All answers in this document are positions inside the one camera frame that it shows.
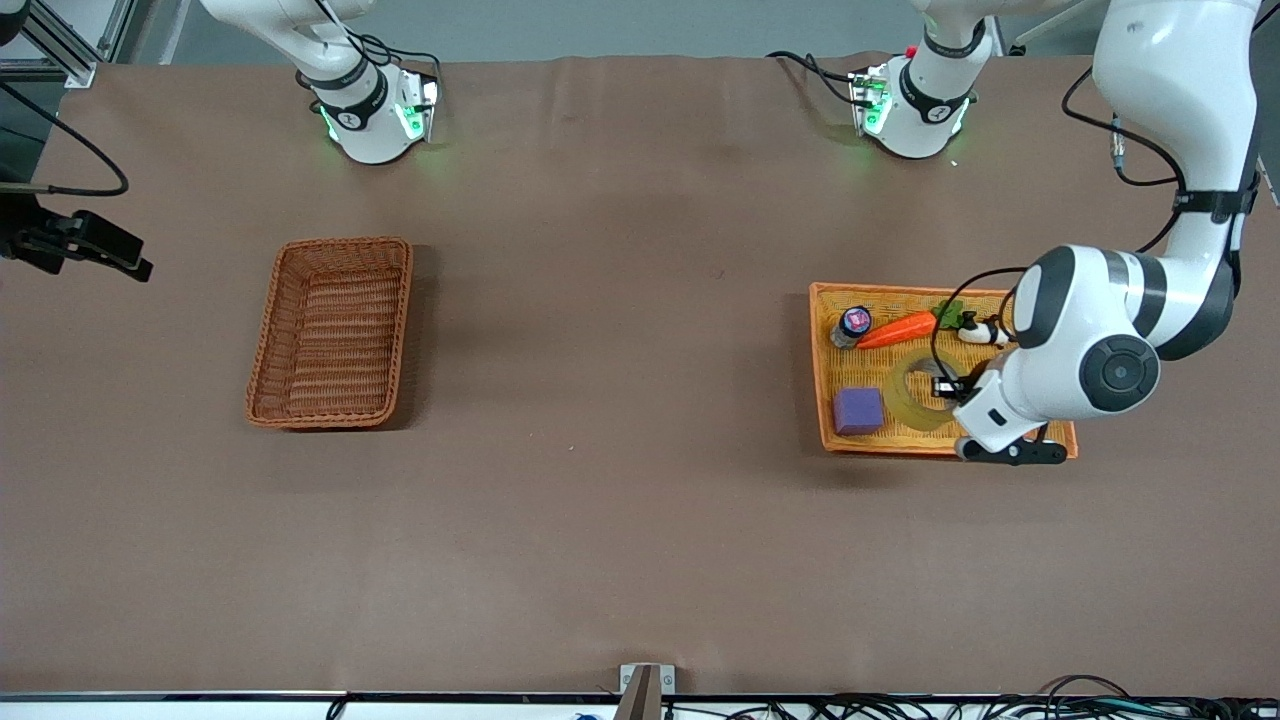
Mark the clear yellowish tape roll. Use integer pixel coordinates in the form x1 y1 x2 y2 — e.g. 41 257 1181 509
884 353 973 433

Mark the yellow wicker basket orange rim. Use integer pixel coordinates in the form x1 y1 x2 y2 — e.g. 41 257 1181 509
808 282 1080 461

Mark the brown wicker basket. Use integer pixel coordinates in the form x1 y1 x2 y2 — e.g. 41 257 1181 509
245 236 415 431

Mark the black white panda figure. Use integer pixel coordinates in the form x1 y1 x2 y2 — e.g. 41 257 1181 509
957 314 1013 348

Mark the orange toy carrot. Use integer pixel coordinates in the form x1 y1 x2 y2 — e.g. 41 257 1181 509
856 298 966 351

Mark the purple cube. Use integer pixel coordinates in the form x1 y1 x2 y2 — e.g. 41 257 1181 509
833 387 886 437

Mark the small bottle with pink lid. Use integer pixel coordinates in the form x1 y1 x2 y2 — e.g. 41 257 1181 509
829 306 873 350

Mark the brown table cover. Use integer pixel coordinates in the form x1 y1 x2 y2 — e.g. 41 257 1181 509
0 55 1280 698

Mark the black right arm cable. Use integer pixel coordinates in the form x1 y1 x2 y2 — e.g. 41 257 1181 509
0 80 130 197

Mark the aluminium frame profile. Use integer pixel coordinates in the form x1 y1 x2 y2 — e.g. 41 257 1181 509
20 0 136 89

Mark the short looped black arm cable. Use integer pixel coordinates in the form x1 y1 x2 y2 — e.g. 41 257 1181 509
1062 66 1189 253

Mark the black cable bundle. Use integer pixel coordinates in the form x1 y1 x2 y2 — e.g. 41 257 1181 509
660 675 1280 720

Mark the black left base cable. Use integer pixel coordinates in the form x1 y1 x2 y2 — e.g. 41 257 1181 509
766 50 863 107

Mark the black base cable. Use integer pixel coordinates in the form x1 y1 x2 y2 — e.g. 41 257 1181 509
300 0 443 101
766 50 863 107

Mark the black right base cable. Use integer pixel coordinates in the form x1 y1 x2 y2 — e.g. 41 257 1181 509
300 0 443 101

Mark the grey metal table bracket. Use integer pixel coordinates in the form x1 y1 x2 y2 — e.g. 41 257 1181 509
619 663 676 720

